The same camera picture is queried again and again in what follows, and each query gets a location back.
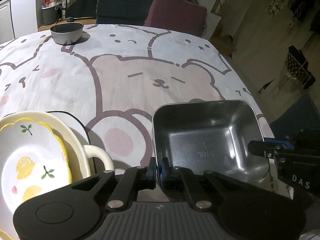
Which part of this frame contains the grey trash bin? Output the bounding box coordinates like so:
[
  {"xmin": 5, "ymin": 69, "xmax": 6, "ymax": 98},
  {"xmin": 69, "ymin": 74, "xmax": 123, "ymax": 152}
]
[{"xmin": 42, "ymin": 5, "xmax": 60, "ymax": 25}]

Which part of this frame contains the black have a nice day cloth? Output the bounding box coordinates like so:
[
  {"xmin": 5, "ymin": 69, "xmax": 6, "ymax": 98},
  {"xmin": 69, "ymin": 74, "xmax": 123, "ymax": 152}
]
[{"xmin": 65, "ymin": 0, "xmax": 98, "ymax": 18}]

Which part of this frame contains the bear pattern tablecloth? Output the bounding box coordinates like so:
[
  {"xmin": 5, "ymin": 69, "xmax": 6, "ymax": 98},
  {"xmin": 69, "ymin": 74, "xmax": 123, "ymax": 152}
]
[{"xmin": 1, "ymin": 24, "xmax": 272, "ymax": 173}]

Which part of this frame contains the round steel bowl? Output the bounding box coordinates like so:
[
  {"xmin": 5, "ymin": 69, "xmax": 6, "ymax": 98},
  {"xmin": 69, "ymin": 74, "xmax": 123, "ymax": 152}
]
[{"xmin": 50, "ymin": 22, "xmax": 84, "ymax": 45}]

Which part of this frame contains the white square plate blue rim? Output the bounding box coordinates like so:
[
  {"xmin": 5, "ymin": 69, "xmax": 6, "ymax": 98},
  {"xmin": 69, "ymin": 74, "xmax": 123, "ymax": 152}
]
[{"xmin": 46, "ymin": 110, "xmax": 97, "ymax": 176}]

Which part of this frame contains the lemon pattern scalloped bowl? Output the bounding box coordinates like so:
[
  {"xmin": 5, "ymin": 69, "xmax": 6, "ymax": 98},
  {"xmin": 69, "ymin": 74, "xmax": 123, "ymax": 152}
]
[{"xmin": 1, "ymin": 115, "xmax": 72, "ymax": 239}]

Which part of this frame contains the steel rectangular container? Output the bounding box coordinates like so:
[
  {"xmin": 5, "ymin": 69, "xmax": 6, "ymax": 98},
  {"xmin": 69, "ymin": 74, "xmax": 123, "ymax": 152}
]
[{"xmin": 152, "ymin": 100, "xmax": 270, "ymax": 189}]

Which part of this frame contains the dark green chair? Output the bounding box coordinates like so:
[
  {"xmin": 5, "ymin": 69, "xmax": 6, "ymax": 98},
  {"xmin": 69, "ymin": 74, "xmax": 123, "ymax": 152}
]
[{"xmin": 96, "ymin": 0, "xmax": 153, "ymax": 26}]

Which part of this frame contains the cream two-handled bowl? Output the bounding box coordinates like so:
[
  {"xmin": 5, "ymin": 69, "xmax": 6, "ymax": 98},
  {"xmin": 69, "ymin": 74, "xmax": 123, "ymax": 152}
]
[{"xmin": 1, "ymin": 111, "xmax": 115, "ymax": 181}]

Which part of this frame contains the black net basket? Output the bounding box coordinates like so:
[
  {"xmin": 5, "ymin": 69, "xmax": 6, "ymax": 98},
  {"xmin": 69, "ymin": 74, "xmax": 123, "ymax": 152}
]
[{"xmin": 285, "ymin": 46, "xmax": 316, "ymax": 90}]

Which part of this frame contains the wooden low drawer bench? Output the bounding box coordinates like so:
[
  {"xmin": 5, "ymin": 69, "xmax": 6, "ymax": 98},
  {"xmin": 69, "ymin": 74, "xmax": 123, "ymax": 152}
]
[{"xmin": 37, "ymin": 17, "xmax": 98, "ymax": 33}]

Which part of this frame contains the maroon chair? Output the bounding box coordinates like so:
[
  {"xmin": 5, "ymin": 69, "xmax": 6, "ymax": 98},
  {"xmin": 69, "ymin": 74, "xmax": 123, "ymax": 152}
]
[{"xmin": 144, "ymin": 0, "xmax": 207, "ymax": 37}]

